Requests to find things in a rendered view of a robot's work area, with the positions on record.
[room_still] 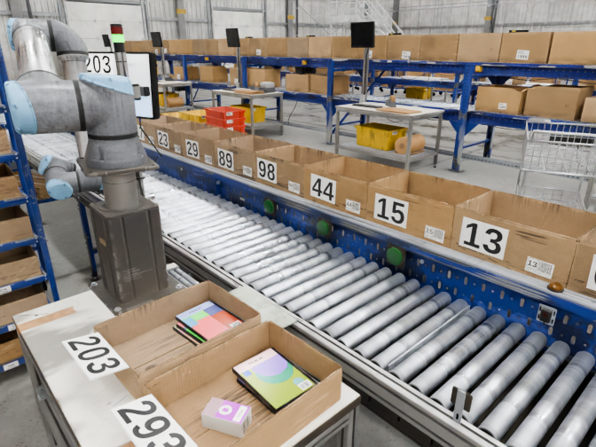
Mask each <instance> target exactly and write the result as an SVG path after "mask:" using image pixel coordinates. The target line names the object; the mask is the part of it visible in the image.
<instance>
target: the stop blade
mask: <svg viewBox="0 0 596 447"><path fill-rule="evenodd" d="M469 310H470V305H468V306H467V307H465V308H464V309H463V310H462V311H460V312H459V313H458V314H456V315H455V316H454V317H452V318H451V319H449V320H448V321H447V322H445V323H444V324H443V325H441V326H439V327H438V328H437V329H435V330H434V331H433V332H432V333H431V334H429V335H428V336H427V337H425V338H424V339H423V340H421V341H420V342H418V343H417V344H415V345H414V346H413V347H411V348H410V349H408V350H407V351H406V352H404V353H403V354H402V355H401V356H400V357H398V358H397V359H396V360H394V361H393V362H391V363H390V364H389V365H388V369H387V372H389V371H390V370H392V369H393V368H394V367H396V366H397V365H399V364H400V363H401V362H403V361H404V360H405V359H406V358H407V357H409V356H410V355H411V354H413V353H414V352H415V351H417V350H418V349H419V348H421V347H422V346H423V345H425V344H426V343H427V342H429V341H430V340H432V339H433V338H434V337H436V336H437V335H438V334H439V333H440V332H442V331H443V330H444V329H446V328H447V327H448V326H449V325H451V324H452V323H454V322H455V321H456V320H458V319H459V318H461V317H462V316H463V315H465V314H466V313H467V312H469Z"/></svg>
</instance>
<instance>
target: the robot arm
mask: <svg viewBox="0 0 596 447"><path fill-rule="evenodd" d="M7 35H8V40H9V44H10V46H11V48H12V50H13V51H15V52H16V59H17V65H18V72H19V77H18V78H17V79H16V81H14V80H12V81H9V82H5V83H4V89H5V94H6V97H7V101H8V105H9V108H10V112H11V116H12V122H13V125H14V128H15V130H16V131H17V132H18V133H19V134H28V135H35V134H50V133H64V132H74V133H75V138H76V143H77V149H78V153H79V158H80V157H84V163H85V165H86V166H87V167H89V168H93V169H127V168H133V167H136V166H140V165H142V164H145V163H146V162H147V154H146V152H145V149H144V147H143V146H142V144H141V142H140V140H139V137H138V131H137V116H136V108H135V99H134V95H135V94H134V92H133V88H132V83H131V80H130V79H129V78H128V77H125V76H121V75H115V74H96V73H88V71H87V66H86V61H87V60H88V58H89V57H90V56H89V52H88V48H87V46H86V44H85V43H84V41H83V40H82V38H81V37H80V36H79V35H78V34H77V33H76V32H75V31H74V30H73V29H72V28H70V27H69V26H68V25H66V24H64V23H62V22H60V21H57V20H39V19H21V18H10V19H8V20H7ZM52 52H57V57H58V59H60V60H61V61H62V63H63V68H64V74H65V78H66V80H62V79H61V78H60V77H59V76H58V74H57V71H56V67H55V65H54V61H53V58H52V55H51V53H52ZM38 173H39V174H41V175H44V178H45V183H46V186H45V187H46V190H47V192H48V193H49V195H50V196H51V197H52V198H53V199H56V200H65V199H67V198H69V197H70V196H71V195H72V194H73V193H79V192H95V193H97V194H100V193H102V194H104V191H103V185H102V178H101V176H95V177H86V176H85V175H84V174H83V172H82V170H81V168H80V167H79V165H78V164H76V163H73V162H71V161H66V160H63V159H60V158H58V157H55V156H54V155H49V154H46V155H44V157H43V158H42V160H41V162H40V164H39V167H38Z"/></svg>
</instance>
